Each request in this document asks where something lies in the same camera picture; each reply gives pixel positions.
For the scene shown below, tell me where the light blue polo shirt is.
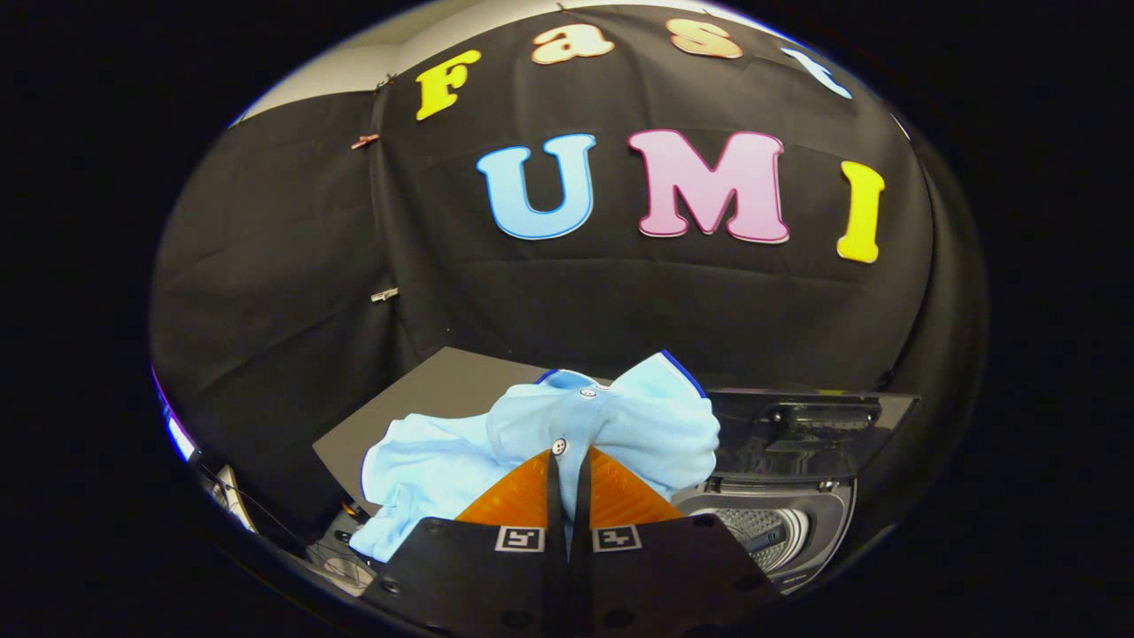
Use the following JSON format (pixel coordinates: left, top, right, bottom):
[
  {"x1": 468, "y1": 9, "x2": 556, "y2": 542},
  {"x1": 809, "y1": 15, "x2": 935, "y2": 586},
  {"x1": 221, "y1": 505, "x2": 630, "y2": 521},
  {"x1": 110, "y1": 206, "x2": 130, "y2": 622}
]
[{"x1": 348, "y1": 350, "x2": 721, "y2": 564}]

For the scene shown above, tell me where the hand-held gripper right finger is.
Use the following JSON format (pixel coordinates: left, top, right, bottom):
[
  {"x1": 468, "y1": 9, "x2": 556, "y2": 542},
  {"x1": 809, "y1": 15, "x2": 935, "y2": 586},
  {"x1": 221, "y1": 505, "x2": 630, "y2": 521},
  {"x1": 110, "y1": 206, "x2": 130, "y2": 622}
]
[{"x1": 570, "y1": 445, "x2": 788, "y2": 638}]

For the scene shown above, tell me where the grey washing machine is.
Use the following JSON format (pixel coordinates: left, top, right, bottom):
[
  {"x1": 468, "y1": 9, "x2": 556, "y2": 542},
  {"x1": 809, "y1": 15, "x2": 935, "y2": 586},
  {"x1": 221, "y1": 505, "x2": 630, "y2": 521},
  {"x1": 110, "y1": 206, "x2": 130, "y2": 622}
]
[{"x1": 673, "y1": 474, "x2": 858, "y2": 595}]

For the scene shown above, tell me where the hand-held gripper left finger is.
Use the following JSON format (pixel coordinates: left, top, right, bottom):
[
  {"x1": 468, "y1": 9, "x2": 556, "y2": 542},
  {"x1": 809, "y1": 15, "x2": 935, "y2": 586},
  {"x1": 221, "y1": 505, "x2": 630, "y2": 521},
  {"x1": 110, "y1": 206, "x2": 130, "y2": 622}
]
[{"x1": 359, "y1": 450, "x2": 570, "y2": 638}]

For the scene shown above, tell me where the black backdrop cloth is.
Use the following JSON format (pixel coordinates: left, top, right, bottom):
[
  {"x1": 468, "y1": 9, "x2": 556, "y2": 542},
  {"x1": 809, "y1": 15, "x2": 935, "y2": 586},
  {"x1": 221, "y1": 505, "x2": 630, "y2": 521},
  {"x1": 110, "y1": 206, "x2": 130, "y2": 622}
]
[{"x1": 149, "y1": 4, "x2": 989, "y2": 541}]

